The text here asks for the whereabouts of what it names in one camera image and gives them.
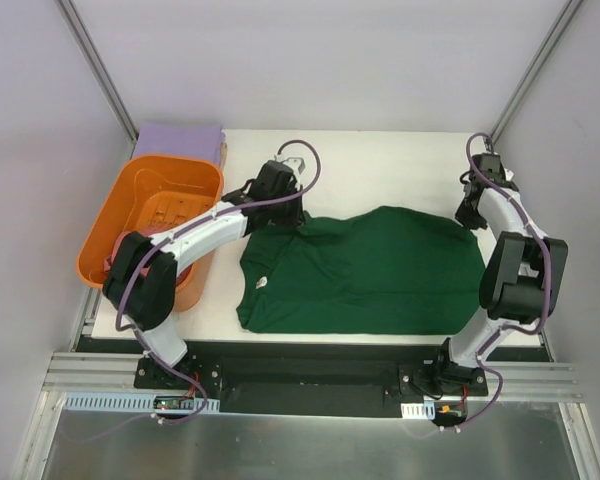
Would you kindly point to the right aluminium frame post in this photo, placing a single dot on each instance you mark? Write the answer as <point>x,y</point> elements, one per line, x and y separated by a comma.
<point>548,46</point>

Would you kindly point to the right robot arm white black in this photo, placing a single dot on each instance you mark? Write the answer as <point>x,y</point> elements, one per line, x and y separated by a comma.
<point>521,281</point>

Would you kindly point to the aluminium frame post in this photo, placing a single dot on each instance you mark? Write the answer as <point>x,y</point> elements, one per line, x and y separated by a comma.
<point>548,46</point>
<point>88,48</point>

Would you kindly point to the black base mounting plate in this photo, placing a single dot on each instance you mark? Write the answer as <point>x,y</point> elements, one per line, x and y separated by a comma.
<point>336,380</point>

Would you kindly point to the folded beige t shirt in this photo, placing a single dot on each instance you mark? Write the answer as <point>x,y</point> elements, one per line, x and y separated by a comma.
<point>223,151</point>

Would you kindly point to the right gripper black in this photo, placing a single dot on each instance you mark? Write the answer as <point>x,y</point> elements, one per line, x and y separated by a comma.
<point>466,214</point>

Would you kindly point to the dark green t shirt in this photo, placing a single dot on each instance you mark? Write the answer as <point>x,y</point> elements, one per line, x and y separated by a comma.
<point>391,271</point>

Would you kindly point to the left aluminium frame post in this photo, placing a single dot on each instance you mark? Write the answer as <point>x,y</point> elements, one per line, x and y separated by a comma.
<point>88,48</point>

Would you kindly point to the right white cable duct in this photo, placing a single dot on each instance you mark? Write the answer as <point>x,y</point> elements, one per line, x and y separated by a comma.
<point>418,411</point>

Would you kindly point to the folded purple t shirt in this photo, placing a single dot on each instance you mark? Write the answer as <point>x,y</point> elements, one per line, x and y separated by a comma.
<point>191,141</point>

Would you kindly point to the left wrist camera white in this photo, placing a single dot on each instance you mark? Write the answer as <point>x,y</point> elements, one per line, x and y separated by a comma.
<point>295,163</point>

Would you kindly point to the left white cable duct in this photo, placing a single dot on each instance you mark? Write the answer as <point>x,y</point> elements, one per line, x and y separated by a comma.
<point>139,403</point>

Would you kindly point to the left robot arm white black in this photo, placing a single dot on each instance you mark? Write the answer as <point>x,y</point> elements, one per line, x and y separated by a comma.
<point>141,283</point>

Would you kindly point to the orange plastic basket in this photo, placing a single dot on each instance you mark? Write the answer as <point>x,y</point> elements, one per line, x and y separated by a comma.
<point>152,193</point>

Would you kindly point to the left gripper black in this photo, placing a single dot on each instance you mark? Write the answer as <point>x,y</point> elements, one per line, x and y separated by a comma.
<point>287,215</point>

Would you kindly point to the white cable duct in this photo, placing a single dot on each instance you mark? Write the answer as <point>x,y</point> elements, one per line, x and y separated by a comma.
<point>418,411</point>
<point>139,403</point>

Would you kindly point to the aluminium front rail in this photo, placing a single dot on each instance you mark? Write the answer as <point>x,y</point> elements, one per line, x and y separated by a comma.
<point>91,372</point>

